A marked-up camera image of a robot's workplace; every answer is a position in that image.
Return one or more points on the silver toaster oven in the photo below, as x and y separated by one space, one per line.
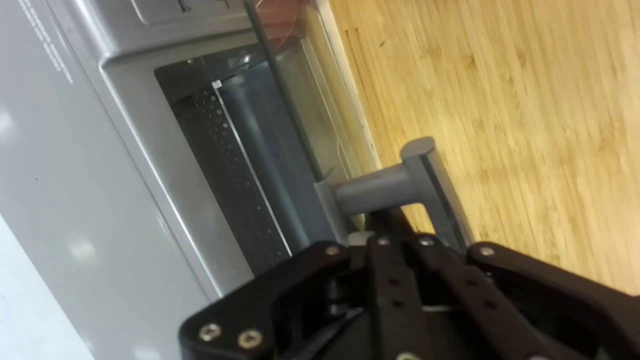
151 161

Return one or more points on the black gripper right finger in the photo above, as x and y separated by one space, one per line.
526 309

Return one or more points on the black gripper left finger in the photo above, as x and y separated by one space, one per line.
304 309

